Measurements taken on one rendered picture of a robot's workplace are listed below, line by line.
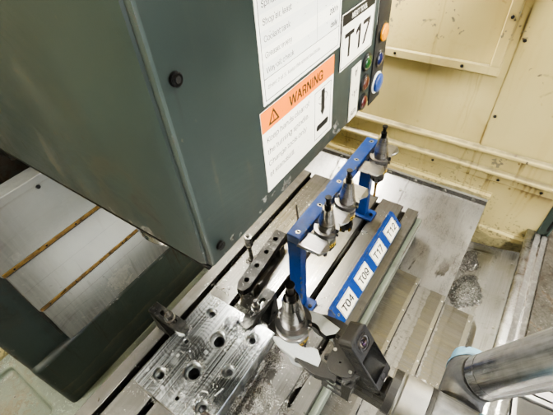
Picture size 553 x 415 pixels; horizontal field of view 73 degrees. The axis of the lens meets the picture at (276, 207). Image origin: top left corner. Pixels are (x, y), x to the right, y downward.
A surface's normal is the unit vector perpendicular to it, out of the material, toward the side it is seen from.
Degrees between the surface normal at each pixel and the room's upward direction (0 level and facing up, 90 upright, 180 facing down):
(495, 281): 17
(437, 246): 24
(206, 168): 90
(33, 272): 90
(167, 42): 90
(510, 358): 73
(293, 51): 90
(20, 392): 0
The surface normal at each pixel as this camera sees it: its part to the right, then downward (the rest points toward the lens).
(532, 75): -0.54, 0.61
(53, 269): 0.82, 0.36
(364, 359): 0.67, -0.03
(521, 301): -0.07, -0.70
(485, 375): -0.96, 0.03
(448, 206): -0.29, -0.39
